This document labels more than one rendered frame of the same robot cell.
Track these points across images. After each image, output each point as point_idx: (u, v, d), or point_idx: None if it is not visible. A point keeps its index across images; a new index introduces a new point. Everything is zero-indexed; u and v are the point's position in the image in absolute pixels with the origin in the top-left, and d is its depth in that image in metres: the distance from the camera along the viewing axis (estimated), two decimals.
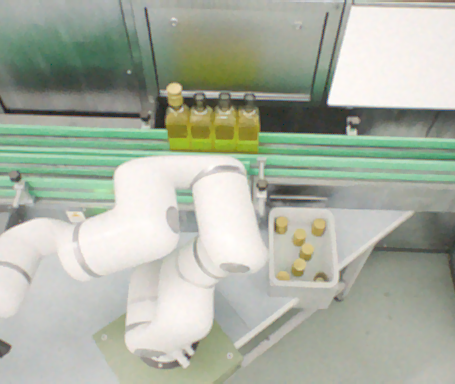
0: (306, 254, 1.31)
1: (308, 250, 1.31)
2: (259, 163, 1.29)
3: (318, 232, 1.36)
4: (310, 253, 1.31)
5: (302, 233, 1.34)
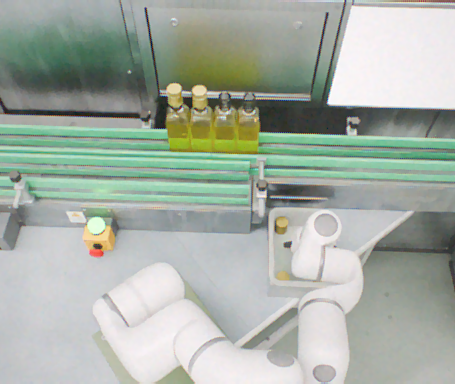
0: None
1: None
2: (259, 163, 1.29)
3: None
4: None
5: (199, 88, 1.15)
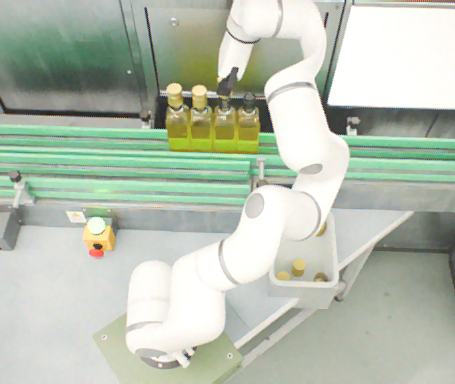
0: None
1: (227, 78, 1.12)
2: (259, 163, 1.29)
3: (318, 232, 1.36)
4: None
5: (199, 88, 1.15)
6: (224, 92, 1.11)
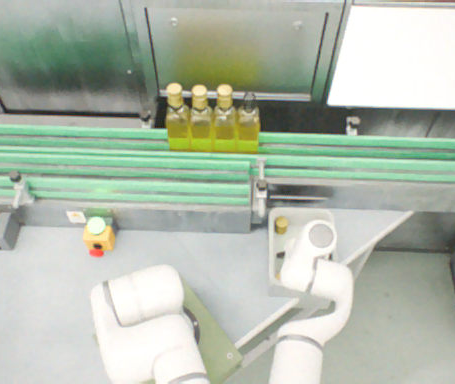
0: (231, 91, 1.15)
1: (227, 89, 1.15)
2: (259, 163, 1.29)
3: None
4: (230, 87, 1.15)
5: (199, 88, 1.15)
6: None
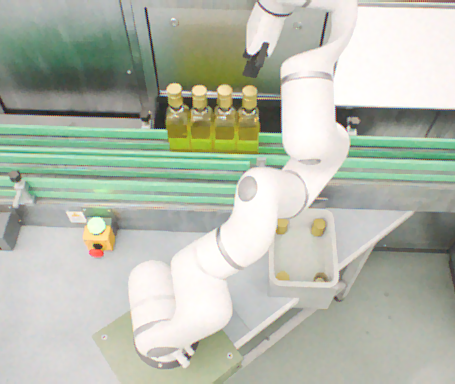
0: (231, 91, 1.15)
1: (227, 89, 1.15)
2: (259, 163, 1.29)
3: (318, 232, 1.36)
4: (230, 87, 1.15)
5: (199, 88, 1.15)
6: (252, 73, 1.05)
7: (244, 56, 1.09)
